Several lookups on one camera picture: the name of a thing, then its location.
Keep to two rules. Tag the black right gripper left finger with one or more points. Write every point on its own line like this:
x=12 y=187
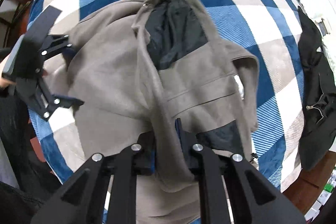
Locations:
x=103 y=189

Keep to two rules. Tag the blue white checked blanket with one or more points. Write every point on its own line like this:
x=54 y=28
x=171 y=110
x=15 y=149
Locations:
x=270 y=30

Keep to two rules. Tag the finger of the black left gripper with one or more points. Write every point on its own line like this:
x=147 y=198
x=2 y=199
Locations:
x=45 y=104
x=57 y=44

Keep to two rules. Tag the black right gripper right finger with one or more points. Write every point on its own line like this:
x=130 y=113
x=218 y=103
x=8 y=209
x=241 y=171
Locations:
x=231 y=190

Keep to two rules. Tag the black jacket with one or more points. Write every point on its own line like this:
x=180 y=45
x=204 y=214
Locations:
x=319 y=96

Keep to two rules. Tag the taupe fleece jacket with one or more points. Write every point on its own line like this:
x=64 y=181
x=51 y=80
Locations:
x=142 y=64

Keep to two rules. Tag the cluttered items beside bed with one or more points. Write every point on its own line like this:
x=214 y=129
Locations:
x=322 y=199

